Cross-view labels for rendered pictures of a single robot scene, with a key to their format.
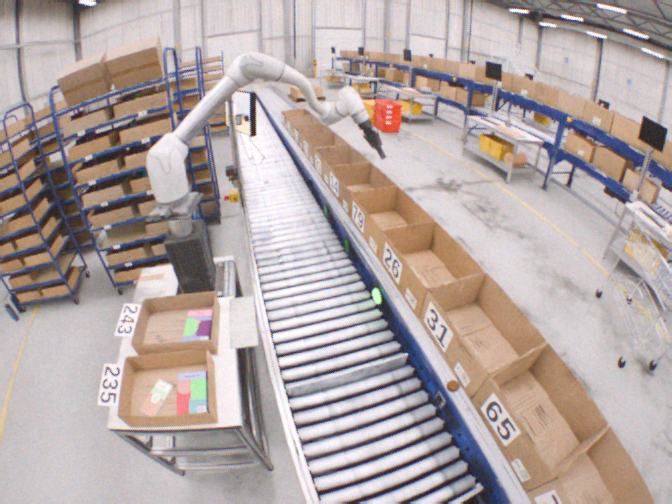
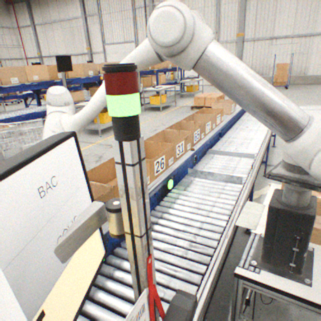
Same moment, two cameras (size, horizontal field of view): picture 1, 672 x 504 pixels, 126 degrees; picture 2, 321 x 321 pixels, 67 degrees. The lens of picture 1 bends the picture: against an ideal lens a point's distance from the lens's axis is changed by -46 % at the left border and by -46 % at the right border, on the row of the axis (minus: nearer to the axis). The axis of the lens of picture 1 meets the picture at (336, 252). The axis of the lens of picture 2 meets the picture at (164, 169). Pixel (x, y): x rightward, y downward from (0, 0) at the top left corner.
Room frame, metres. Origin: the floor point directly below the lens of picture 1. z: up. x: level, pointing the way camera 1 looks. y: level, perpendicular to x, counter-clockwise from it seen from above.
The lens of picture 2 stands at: (2.15, 0.99, 1.66)
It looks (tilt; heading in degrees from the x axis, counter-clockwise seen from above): 24 degrees down; 227
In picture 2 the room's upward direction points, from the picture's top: 3 degrees counter-clockwise
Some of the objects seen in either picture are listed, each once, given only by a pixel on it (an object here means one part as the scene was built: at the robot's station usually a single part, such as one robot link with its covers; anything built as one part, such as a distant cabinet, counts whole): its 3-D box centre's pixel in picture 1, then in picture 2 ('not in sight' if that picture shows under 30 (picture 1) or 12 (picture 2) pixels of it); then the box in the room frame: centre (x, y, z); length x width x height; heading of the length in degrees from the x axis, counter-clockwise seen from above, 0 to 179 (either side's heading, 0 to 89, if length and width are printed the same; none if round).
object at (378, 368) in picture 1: (350, 377); (213, 177); (0.60, -0.06, 0.76); 0.46 x 0.01 x 0.09; 108
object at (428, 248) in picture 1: (428, 265); (147, 160); (1.02, -0.40, 0.96); 0.39 x 0.29 x 0.17; 18
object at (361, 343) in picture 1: (337, 350); (207, 190); (0.76, -0.01, 0.72); 0.52 x 0.05 x 0.05; 108
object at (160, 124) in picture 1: (149, 126); not in sight; (2.06, 1.40, 1.39); 0.40 x 0.30 x 0.10; 107
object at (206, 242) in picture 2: (303, 264); (176, 234); (1.31, 0.18, 0.72); 0.52 x 0.05 x 0.05; 108
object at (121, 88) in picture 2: not in sight; (122, 93); (1.92, 0.66, 1.62); 0.05 x 0.05 x 0.06
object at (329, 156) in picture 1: (340, 165); not in sight; (2.13, -0.03, 0.97); 0.39 x 0.29 x 0.17; 18
